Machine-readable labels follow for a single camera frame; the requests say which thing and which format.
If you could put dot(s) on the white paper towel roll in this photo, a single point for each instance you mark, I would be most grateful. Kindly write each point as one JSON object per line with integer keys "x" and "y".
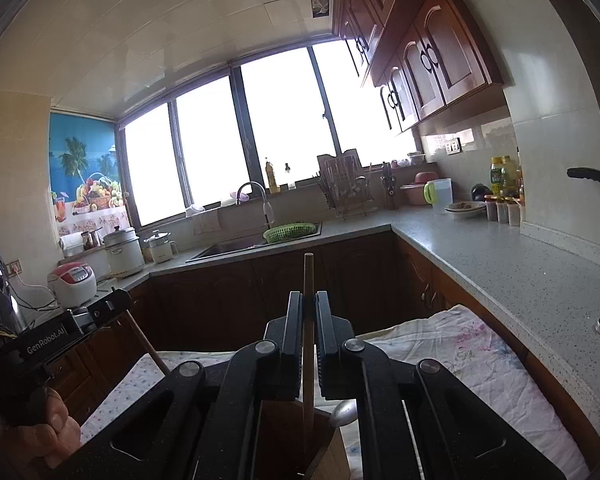
{"x": 71, "y": 246}

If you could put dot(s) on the yellow dish soap bottle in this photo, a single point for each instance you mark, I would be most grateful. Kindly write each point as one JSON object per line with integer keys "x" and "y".
{"x": 272, "y": 177}

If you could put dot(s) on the steel kitchen sink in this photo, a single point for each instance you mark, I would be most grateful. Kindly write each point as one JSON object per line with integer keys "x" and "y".
{"x": 230, "y": 249}

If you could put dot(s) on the wooden wall cabinets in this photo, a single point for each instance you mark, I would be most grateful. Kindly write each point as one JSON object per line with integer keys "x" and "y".
{"x": 430, "y": 60}

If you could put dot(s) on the tropical fruit wall poster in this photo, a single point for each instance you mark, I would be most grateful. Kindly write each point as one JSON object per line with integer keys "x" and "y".
{"x": 85, "y": 170}

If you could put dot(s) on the person's left hand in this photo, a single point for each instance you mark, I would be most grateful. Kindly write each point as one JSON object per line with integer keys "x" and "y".
{"x": 45, "y": 435}

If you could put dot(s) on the red white rice cooker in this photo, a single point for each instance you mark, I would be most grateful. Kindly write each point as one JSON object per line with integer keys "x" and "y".
{"x": 75, "y": 282}

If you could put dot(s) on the white plate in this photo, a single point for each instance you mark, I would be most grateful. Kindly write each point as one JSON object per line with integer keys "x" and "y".
{"x": 462, "y": 209}

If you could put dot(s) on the spice jar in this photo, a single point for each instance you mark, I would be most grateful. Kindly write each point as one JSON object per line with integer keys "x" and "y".
{"x": 513, "y": 213}
{"x": 491, "y": 209}
{"x": 502, "y": 211}

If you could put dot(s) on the wooden utensil holder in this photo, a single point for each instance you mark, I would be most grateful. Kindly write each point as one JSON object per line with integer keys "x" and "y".
{"x": 280, "y": 435}

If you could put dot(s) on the small white electric pot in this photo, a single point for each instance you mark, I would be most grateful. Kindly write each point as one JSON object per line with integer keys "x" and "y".
{"x": 160, "y": 249}

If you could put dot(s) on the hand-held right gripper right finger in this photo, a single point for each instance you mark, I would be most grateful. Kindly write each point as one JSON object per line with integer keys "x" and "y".
{"x": 323, "y": 350}

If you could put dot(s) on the large white steamer pot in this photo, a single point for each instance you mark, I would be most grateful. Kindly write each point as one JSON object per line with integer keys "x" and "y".
{"x": 124, "y": 255}

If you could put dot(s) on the kitchen window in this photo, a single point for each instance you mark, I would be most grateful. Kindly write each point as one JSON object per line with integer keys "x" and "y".
{"x": 205, "y": 150}

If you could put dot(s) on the white printed tablecloth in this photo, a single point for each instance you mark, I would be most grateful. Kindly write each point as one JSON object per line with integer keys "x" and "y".
{"x": 480, "y": 360}

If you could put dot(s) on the wooden chopstick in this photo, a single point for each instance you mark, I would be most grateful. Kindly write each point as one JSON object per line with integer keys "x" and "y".
{"x": 147, "y": 345}
{"x": 308, "y": 275}

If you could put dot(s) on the metal spoon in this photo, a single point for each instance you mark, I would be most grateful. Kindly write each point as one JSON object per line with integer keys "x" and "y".
{"x": 343, "y": 412}

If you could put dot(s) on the pink basin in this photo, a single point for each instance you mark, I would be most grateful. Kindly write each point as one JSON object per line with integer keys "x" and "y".
{"x": 414, "y": 192}

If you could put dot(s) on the small metal pot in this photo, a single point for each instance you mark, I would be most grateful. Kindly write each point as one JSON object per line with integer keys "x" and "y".
{"x": 94, "y": 239}

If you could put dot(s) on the green colander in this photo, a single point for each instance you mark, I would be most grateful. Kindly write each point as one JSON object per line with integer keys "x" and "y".
{"x": 287, "y": 232}

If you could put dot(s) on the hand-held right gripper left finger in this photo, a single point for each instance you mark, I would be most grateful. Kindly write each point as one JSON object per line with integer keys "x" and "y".
{"x": 295, "y": 345}

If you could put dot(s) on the chrome faucet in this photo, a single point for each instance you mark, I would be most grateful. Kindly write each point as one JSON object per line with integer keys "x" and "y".
{"x": 266, "y": 210}

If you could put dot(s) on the knife block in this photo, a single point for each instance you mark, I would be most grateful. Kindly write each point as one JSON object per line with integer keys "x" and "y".
{"x": 390, "y": 192}

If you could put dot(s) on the wall socket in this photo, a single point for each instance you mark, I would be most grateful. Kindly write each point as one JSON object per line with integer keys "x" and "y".
{"x": 452, "y": 146}

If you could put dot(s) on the black wok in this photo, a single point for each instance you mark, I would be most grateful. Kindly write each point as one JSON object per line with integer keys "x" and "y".
{"x": 592, "y": 176}

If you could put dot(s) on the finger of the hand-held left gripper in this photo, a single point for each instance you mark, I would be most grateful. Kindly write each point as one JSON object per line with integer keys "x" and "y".
{"x": 105, "y": 307}

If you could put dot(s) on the grey speckled countertop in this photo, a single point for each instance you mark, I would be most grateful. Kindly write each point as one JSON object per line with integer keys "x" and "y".
{"x": 505, "y": 260}

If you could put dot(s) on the wall socket strip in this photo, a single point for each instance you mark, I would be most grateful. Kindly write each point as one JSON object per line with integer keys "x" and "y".
{"x": 13, "y": 267}

